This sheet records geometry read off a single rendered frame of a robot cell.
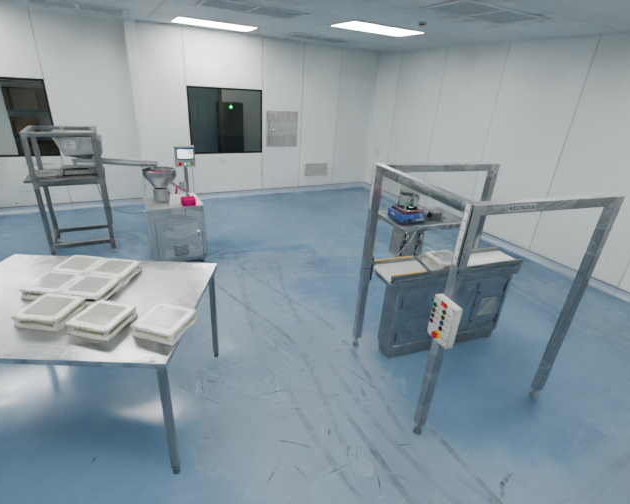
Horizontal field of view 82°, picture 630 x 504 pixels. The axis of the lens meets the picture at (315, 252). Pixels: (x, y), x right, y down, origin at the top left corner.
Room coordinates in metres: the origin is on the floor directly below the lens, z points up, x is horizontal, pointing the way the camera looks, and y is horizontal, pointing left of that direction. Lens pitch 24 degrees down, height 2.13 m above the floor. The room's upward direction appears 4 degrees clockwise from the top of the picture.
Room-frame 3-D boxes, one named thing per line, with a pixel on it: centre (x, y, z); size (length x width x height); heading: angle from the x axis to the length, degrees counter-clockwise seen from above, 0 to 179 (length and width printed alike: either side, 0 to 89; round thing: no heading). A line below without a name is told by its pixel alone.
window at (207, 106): (7.14, 1.81, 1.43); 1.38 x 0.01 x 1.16; 120
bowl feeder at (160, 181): (4.24, 1.84, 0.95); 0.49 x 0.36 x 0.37; 120
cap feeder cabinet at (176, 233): (4.22, 1.77, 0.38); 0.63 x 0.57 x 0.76; 120
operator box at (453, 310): (1.72, -0.75, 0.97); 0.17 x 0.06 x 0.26; 22
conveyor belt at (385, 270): (2.80, -1.16, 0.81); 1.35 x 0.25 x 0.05; 112
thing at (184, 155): (4.45, 1.66, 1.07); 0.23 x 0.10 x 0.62; 120
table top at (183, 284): (1.88, 1.47, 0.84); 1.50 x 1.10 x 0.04; 93
